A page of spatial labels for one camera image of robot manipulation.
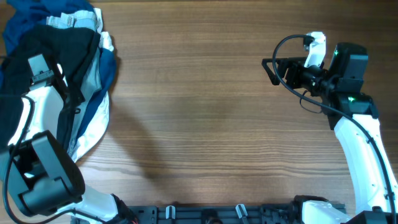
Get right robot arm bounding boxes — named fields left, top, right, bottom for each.
left=262, top=40, right=397, bottom=223

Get black shorts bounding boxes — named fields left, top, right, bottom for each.
left=1, top=25, right=100, bottom=148

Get white garment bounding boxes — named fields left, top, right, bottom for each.
left=67, top=7, right=114, bottom=163

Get blue shirt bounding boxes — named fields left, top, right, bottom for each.
left=0, top=0, right=118, bottom=141

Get light blue denim jeans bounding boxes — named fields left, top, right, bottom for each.
left=47, top=9, right=103, bottom=154

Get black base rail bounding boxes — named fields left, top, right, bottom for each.
left=70, top=203, right=348, bottom=224

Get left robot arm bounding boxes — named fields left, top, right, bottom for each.
left=1, top=54, right=139, bottom=223

